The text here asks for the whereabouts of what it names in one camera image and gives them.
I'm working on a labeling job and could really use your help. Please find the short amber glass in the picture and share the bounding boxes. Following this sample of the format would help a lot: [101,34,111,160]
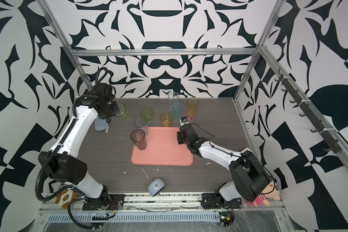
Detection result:
[160,112,173,127]

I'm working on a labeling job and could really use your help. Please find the white cable duct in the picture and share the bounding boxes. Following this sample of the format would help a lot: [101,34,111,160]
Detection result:
[46,211,221,223]

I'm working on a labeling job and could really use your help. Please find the grey computer mouse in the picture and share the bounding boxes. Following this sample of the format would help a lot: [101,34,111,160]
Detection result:
[148,178,165,197]

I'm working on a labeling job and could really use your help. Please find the light blue case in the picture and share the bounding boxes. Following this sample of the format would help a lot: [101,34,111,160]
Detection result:
[94,117,109,133]

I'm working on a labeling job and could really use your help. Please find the pink plush doll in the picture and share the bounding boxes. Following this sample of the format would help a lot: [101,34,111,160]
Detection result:
[247,178,281,207]

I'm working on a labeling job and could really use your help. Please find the dark grey tumbler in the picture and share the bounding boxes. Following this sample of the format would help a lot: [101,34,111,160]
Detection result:
[130,129,147,150]

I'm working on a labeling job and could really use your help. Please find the brown plush toy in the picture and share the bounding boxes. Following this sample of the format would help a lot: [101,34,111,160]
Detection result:
[55,190,78,209]

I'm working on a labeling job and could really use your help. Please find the pink plastic tray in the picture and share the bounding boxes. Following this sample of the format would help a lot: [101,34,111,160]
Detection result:
[130,127,193,166]

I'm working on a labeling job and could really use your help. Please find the white box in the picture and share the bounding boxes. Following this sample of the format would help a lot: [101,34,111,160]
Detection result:
[240,148,255,157]

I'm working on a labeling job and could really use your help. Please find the tall green glass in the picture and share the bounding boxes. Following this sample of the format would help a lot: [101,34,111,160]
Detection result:
[116,102,130,121]

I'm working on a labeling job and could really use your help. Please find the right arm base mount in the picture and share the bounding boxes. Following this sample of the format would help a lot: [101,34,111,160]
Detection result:
[201,193,242,209]

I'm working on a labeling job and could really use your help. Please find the blue tall tumbler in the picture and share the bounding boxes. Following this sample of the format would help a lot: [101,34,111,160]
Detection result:
[133,116,148,136]

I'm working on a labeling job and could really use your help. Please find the teal dimpled tumbler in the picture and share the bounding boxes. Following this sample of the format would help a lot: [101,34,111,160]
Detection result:
[172,101,184,119]

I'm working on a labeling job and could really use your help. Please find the short green glass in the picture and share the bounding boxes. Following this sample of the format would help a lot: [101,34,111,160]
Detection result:
[141,107,153,123]

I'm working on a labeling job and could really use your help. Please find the black wall hook rack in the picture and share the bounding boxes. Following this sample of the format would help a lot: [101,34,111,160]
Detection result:
[275,69,343,154]

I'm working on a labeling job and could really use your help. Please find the short pink glass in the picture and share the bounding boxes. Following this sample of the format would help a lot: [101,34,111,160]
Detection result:
[182,110,195,123]

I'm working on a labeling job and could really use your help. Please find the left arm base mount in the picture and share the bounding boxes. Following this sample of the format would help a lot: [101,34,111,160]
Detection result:
[82,194,126,211]

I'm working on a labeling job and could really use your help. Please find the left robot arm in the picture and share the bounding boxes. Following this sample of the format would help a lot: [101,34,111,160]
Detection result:
[35,94,119,203]

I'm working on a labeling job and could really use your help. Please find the black corrugated cable hose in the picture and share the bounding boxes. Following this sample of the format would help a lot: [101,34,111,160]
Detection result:
[34,150,73,203]

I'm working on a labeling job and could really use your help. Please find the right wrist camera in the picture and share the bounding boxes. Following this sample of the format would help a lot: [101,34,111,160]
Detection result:
[180,117,189,126]

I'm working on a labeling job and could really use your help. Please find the tall amber glass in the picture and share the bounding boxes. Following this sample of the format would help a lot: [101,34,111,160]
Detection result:
[187,98,200,115]

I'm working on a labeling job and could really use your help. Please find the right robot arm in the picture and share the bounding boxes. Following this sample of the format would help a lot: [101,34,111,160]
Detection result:
[177,123,276,203]

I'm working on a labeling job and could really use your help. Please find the clear tall glass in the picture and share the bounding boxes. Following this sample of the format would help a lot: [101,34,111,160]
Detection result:
[167,91,179,111]

